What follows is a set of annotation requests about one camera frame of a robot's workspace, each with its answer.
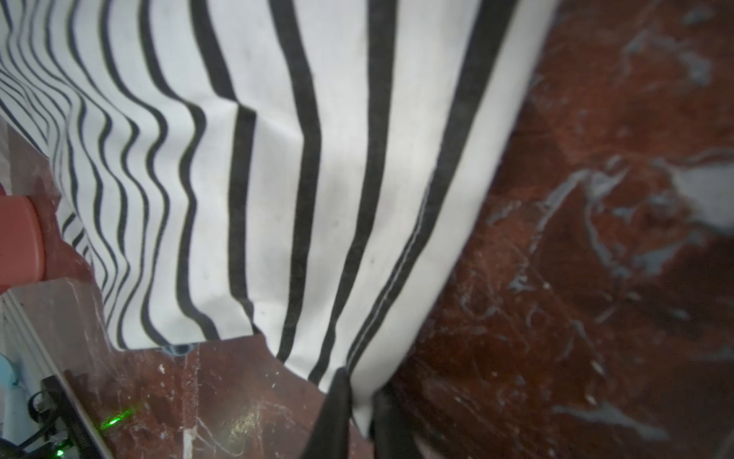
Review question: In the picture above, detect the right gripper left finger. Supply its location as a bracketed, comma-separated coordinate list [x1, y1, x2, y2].
[301, 368, 352, 459]

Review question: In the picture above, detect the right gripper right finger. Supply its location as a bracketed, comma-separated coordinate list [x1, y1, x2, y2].
[372, 386, 424, 459]

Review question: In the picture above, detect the black white striped garment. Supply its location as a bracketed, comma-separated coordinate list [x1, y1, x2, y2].
[1, 1, 557, 431]

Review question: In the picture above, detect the pink watering can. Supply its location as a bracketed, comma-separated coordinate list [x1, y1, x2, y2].
[1, 190, 46, 294]

